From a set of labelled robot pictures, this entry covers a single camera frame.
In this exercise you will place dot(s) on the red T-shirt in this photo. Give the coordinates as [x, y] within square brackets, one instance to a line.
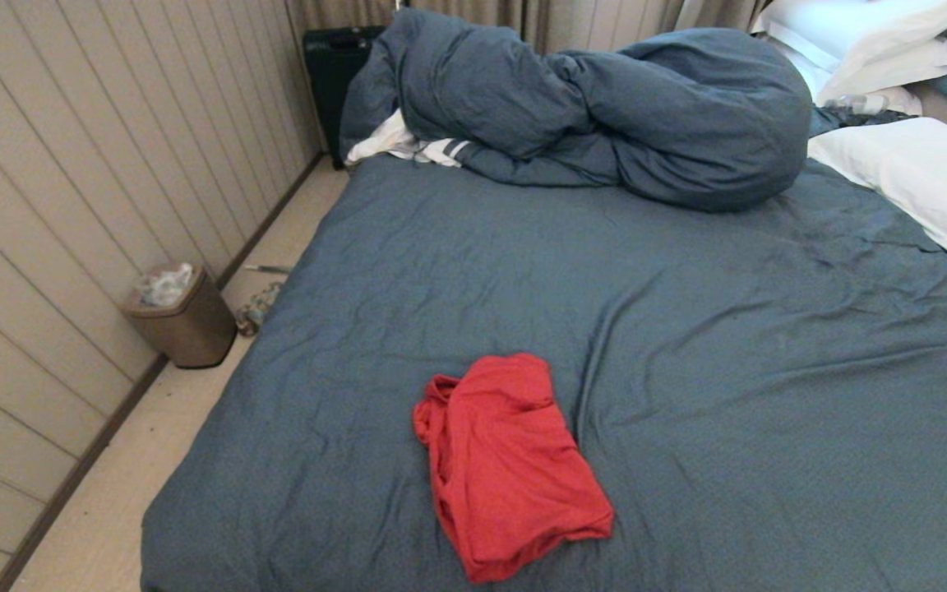
[506, 469]

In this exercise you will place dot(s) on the white striped garment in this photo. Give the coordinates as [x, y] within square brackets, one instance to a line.
[383, 140]

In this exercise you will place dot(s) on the pair of slippers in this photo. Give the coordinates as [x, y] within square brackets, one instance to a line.
[256, 311]

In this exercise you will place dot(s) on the black suitcase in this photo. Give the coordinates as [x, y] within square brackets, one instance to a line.
[330, 82]

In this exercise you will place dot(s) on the blue-grey bed sheet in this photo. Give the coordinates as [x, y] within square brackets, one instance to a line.
[728, 370]

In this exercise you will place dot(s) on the crumpled blue-grey duvet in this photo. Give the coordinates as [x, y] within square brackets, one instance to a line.
[687, 123]

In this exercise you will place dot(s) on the brown trash bin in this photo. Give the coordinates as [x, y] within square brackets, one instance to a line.
[190, 329]

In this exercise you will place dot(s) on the clear plastic bin bag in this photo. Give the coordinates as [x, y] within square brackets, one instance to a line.
[165, 286]

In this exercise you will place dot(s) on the clear plastic bottle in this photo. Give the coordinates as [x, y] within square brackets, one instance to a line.
[856, 104]

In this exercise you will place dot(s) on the large white pillow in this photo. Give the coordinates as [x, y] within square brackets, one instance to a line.
[926, 177]

